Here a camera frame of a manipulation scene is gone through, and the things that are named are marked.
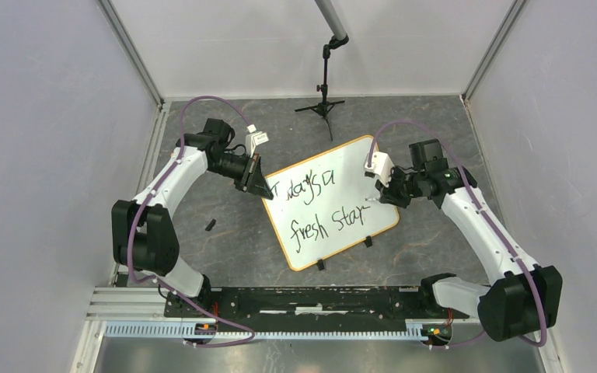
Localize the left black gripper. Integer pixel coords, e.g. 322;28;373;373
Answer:
209;152;273;200

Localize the yellow framed whiteboard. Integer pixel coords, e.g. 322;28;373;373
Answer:
263;135;400;271

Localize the black marker cap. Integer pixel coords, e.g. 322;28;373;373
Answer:
205;219;217;232

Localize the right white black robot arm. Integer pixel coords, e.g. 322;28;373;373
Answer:
365;139;563;347

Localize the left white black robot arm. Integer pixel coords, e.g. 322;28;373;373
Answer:
111;118;274;317

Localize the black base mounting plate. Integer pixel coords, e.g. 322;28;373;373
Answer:
164;285;470;333

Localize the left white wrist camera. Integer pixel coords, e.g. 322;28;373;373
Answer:
245;124;269;156

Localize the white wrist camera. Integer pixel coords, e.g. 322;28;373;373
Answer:
245;124;269;156
364;151;394;187

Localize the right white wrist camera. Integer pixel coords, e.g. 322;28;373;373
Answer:
364;151;394;187

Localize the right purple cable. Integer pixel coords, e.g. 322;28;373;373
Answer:
366;120;549;350

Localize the purple cable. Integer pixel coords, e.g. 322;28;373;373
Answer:
366;120;549;350
125;96;258;349

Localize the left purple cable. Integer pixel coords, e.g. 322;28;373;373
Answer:
125;96;258;349

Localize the black tripod camera stand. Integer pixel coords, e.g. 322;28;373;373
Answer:
295;34;349;141

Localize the slotted aluminium cable rail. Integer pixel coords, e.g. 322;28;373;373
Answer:
103;321;446;343

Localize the grey camera boom pole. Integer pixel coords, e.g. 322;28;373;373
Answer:
315;0;347;40

